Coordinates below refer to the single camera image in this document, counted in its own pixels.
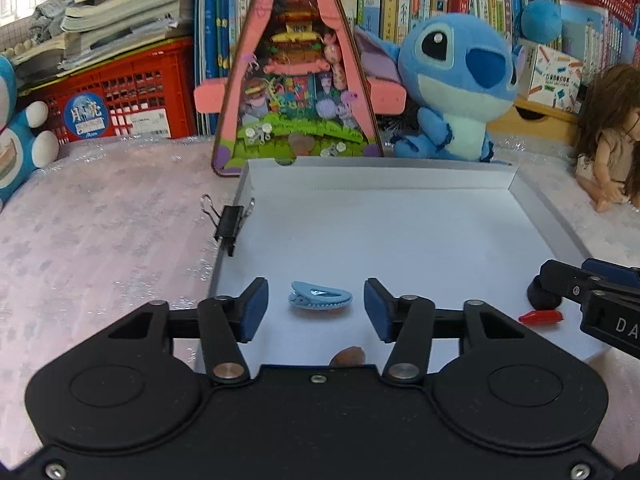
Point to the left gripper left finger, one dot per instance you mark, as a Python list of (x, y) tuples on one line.
[(225, 322)]

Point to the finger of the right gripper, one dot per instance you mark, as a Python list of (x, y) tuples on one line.
[(574, 284), (613, 272)]

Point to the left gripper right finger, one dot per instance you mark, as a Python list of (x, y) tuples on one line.
[(405, 322)]

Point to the red plastic peg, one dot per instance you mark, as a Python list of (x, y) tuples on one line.
[(541, 318)]

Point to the brown nut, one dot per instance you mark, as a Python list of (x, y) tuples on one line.
[(348, 357)]

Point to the blue hair clip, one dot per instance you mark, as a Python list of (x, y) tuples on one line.
[(313, 297)]

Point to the small black round cap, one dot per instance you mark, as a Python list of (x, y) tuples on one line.
[(540, 299)]

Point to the small binder clip on tray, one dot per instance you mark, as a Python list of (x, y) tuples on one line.
[(227, 223)]

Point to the brown-haired doll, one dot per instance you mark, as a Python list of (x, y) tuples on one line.
[(607, 164)]

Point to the grey cardboard tray box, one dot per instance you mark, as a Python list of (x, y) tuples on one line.
[(446, 231)]

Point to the wooden drawer box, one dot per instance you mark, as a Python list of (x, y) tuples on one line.
[(541, 121)]

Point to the white label printer box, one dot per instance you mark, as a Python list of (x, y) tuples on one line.
[(550, 77)]

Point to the Stitch plush toy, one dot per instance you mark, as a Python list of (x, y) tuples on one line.
[(461, 74)]

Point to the red plastic crate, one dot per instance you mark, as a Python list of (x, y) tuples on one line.
[(146, 92)]

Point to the pink triangular diorama house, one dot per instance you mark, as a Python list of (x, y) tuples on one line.
[(296, 88)]

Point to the blue plush toy on shelf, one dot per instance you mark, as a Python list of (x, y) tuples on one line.
[(541, 21)]

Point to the Doraemon plush toy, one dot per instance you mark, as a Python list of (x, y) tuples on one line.
[(23, 149)]

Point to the row of shelf books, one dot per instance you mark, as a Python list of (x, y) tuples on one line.
[(392, 19)]

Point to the stack of books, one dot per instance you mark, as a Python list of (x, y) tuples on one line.
[(64, 36)]

